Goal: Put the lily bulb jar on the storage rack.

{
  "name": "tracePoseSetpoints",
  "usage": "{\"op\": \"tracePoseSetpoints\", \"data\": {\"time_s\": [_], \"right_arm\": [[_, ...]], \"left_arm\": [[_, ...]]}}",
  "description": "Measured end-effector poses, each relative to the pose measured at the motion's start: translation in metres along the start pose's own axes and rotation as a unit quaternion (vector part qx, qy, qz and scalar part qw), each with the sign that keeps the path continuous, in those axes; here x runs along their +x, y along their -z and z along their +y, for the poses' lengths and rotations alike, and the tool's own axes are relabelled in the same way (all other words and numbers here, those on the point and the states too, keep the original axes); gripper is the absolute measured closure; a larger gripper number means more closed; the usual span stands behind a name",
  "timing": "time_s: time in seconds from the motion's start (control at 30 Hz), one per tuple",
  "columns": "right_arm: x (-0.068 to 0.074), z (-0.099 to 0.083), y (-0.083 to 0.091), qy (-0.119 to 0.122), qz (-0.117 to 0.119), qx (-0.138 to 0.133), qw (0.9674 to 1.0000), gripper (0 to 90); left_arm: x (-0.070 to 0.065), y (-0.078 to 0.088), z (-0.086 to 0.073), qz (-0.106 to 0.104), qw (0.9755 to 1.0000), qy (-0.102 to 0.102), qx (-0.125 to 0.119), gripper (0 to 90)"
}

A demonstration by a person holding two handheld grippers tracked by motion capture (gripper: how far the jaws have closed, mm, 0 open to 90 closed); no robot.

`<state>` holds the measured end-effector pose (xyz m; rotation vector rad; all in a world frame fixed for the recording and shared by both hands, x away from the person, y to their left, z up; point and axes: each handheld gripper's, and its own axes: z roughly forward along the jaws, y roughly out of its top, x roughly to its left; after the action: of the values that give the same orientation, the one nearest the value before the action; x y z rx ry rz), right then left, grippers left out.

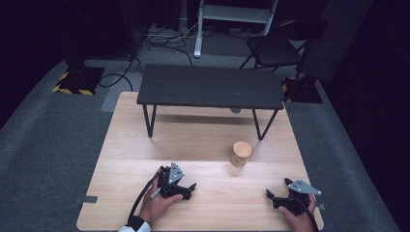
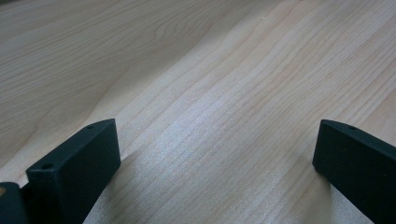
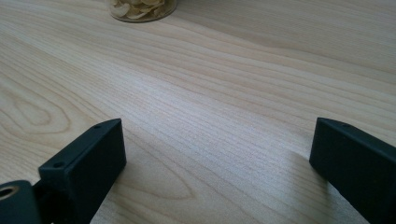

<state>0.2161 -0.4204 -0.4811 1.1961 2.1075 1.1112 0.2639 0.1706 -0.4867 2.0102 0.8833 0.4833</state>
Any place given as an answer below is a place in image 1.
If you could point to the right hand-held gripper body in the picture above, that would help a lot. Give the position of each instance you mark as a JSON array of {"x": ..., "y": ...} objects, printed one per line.
[{"x": 296, "y": 196}]

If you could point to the wooden cylinder jar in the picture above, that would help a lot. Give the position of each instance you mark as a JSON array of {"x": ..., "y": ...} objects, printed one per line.
[{"x": 241, "y": 154}]

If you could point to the person's right hand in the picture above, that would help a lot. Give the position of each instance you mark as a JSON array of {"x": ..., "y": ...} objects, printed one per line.
[{"x": 299, "y": 220}]

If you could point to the black yellow-striped base plate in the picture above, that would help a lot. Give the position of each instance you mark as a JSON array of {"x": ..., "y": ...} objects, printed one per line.
[
  {"x": 80, "y": 82},
  {"x": 303, "y": 90}
]

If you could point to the small black raised shelf table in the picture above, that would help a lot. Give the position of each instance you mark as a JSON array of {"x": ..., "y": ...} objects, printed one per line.
[{"x": 209, "y": 85}]

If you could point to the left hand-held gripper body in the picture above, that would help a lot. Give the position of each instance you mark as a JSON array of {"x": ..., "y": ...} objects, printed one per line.
[{"x": 175, "y": 180}]

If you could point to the black folding chair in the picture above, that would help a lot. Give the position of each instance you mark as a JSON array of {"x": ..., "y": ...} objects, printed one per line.
[{"x": 277, "y": 48}]

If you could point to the white metal stand frame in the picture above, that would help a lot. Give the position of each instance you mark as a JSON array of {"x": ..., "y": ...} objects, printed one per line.
[{"x": 232, "y": 14}]

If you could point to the grey tape tab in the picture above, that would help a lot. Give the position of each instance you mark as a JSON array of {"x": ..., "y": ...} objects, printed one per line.
[
  {"x": 87, "y": 199},
  {"x": 321, "y": 206}
]

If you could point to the person's left hand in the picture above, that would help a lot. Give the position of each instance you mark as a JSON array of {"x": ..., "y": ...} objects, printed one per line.
[{"x": 158, "y": 204}]

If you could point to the grey round sticker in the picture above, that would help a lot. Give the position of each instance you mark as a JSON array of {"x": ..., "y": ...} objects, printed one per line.
[{"x": 235, "y": 110}]

